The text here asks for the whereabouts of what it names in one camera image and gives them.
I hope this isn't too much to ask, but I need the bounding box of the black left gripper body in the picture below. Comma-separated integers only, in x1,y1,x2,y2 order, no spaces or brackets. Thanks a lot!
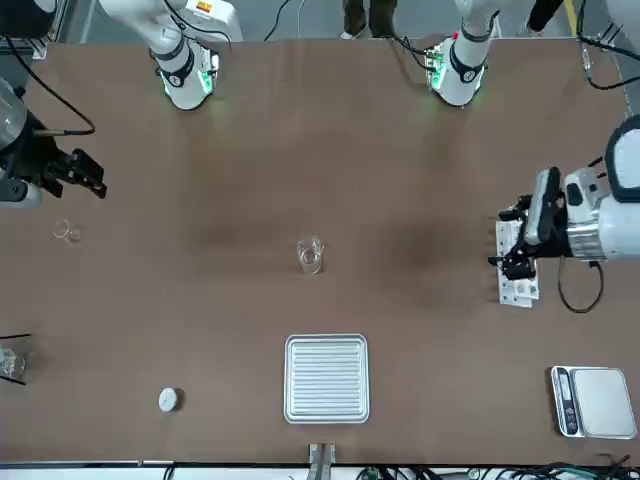
529,199,571,261

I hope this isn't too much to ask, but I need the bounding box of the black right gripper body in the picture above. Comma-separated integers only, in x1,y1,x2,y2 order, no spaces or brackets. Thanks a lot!
2,112,64,189

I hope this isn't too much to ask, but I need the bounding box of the clear glass beaker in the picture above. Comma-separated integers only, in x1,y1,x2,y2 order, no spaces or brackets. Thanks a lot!
294,237,327,276

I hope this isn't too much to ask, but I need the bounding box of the white test tube rack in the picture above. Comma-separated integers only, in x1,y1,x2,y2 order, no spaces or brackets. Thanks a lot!
494,219,542,309

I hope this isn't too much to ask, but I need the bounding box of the small clear glass flask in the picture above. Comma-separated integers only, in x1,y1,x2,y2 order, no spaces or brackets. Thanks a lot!
52,218,83,246

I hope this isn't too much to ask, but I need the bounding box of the silver digital scale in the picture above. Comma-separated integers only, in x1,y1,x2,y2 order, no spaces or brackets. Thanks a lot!
550,365,639,442

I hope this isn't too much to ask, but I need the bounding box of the tripod stand with glass funnel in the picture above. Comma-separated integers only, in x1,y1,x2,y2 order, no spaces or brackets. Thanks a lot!
0,332,33,387

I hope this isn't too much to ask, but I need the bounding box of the white control box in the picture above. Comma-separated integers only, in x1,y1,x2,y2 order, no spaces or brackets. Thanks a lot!
182,0,245,42

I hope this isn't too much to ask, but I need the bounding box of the ribbed metal tray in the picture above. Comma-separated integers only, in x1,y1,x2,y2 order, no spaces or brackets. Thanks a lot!
283,332,371,426

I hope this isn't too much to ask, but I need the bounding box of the small white jar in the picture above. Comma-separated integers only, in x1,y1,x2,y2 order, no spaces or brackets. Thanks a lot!
157,386,180,414

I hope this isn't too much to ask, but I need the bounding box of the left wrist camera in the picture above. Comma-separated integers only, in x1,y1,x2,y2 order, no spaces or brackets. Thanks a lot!
524,167,562,246

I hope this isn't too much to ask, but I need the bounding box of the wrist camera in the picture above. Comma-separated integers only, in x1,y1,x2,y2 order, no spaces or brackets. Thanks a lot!
524,167,562,246
0,177,44,209

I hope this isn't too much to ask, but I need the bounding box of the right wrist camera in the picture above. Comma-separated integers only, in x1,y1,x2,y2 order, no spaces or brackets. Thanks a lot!
0,177,44,209

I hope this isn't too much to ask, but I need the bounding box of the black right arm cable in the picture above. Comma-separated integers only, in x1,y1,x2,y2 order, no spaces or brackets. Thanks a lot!
0,0,236,137

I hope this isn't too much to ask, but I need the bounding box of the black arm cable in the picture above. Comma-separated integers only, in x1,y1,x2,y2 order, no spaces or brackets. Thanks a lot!
389,0,640,314
0,0,236,137

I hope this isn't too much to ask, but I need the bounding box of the aluminium frame post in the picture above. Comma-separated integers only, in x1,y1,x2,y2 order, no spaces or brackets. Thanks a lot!
0,34,51,60
306,441,338,480

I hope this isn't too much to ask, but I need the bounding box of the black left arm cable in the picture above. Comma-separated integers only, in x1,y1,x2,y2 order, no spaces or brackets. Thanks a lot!
389,0,640,314

